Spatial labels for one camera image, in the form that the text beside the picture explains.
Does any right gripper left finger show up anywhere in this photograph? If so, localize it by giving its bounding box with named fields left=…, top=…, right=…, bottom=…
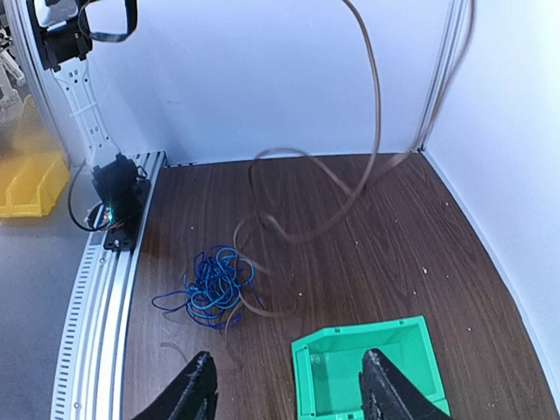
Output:
left=134, top=351, right=218, bottom=420

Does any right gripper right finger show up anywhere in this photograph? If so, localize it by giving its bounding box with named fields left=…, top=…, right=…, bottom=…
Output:
left=359, top=348, right=451, bottom=419

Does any green bin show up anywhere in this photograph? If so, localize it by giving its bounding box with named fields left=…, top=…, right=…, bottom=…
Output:
left=291, top=316, right=451, bottom=419

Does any blue cable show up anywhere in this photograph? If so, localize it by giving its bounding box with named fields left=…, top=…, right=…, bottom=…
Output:
left=150, top=245, right=266, bottom=332

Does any brown thin cable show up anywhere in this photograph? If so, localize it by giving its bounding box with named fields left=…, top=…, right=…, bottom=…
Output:
left=221, top=0, right=478, bottom=347

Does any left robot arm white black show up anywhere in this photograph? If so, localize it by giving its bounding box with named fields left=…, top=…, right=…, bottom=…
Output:
left=27, top=1, right=138, bottom=208

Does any yellow bin front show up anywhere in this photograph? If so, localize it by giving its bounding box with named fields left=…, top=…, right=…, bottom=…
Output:
left=1, top=151, right=70, bottom=219

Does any front aluminium rail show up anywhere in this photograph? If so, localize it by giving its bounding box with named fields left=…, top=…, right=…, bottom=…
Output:
left=48, top=150, right=170, bottom=420

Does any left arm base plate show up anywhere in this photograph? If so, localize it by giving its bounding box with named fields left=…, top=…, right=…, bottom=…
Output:
left=66, top=153, right=151, bottom=251

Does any left aluminium frame post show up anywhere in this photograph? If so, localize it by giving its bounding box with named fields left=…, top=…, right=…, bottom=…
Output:
left=412, top=1, right=476, bottom=151

